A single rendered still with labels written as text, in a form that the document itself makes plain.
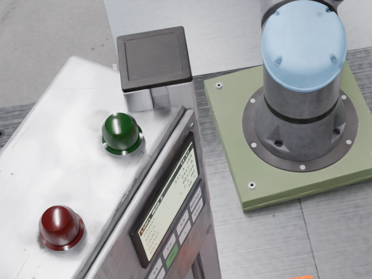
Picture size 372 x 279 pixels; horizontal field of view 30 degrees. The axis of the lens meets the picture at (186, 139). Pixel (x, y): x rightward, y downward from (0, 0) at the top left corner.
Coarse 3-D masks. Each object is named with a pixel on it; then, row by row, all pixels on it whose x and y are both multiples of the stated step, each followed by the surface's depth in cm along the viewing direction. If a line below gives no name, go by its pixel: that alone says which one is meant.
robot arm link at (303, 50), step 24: (288, 0) 101; (312, 0) 100; (264, 24) 103; (288, 24) 97; (312, 24) 96; (336, 24) 96; (264, 48) 97; (288, 48) 95; (312, 48) 95; (336, 48) 95; (264, 72) 102; (288, 72) 95; (312, 72) 95; (336, 72) 97; (288, 96) 100; (312, 96) 99; (336, 96) 103
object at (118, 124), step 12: (108, 120) 42; (120, 120) 42; (132, 120) 42; (108, 132) 42; (120, 132) 42; (132, 132) 42; (108, 144) 43; (120, 144) 42; (132, 144) 43; (120, 156) 43; (132, 156) 43
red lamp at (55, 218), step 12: (48, 216) 39; (60, 216) 39; (72, 216) 39; (48, 228) 39; (60, 228) 39; (72, 228) 39; (84, 228) 40; (48, 240) 39; (60, 240) 39; (72, 240) 40; (60, 252) 40
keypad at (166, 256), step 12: (192, 204) 52; (204, 204) 55; (180, 216) 50; (192, 216) 53; (180, 228) 51; (168, 240) 50; (180, 240) 52; (168, 252) 51; (156, 264) 49; (168, 264) 52; (156, 276) 50
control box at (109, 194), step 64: (64, 128) 45; (192, 128) 46; (0, 192) 43; (64, 192) 42; (128, 192) 42; (192, 192) 51; (0, 256) 40; (64, 256) 40; (128, 256) 44; (192, 256) 58
